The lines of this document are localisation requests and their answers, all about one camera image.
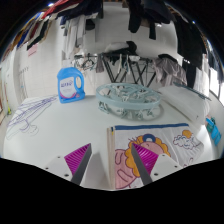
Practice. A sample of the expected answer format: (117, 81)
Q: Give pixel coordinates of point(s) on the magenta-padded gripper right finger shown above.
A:
(146, 159)

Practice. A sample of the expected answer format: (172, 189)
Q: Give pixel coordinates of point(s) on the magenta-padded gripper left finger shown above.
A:
(76, 159)

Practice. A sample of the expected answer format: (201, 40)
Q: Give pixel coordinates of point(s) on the round pale teal peg hanger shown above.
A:
(128, 104)

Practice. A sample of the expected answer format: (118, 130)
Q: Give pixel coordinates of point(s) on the white pillow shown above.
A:
(186, 101)

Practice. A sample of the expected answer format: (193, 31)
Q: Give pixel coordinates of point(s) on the blue detergent bottle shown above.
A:
(68, 88)

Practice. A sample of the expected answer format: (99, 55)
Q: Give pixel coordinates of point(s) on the teal hoop hanger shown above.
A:
(191, 90)

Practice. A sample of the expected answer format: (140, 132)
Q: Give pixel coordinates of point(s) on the black folding drying rack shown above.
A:
(115, 75)

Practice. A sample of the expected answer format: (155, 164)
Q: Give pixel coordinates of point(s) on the grey shirt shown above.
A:
(170, 71)

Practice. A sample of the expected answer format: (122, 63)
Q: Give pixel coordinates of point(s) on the group of black hanging clothes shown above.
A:
(191, 46)

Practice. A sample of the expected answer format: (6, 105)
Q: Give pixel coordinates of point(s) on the white hanging garments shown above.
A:
(71, 36)

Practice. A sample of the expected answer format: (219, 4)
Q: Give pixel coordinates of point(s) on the row of colourful hanging clothes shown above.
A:
(30, 33)

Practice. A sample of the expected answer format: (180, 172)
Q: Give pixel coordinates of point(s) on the dark navy hanging trousers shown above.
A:
(135, 20)

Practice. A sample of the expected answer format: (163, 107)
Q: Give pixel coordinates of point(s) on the dark grey hanging garment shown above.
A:
(156, 10)

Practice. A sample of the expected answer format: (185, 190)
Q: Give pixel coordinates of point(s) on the black hanging shirt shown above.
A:
(83, 8)

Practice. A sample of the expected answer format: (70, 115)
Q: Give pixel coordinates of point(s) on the red hanging shirt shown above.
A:
(55, 7)

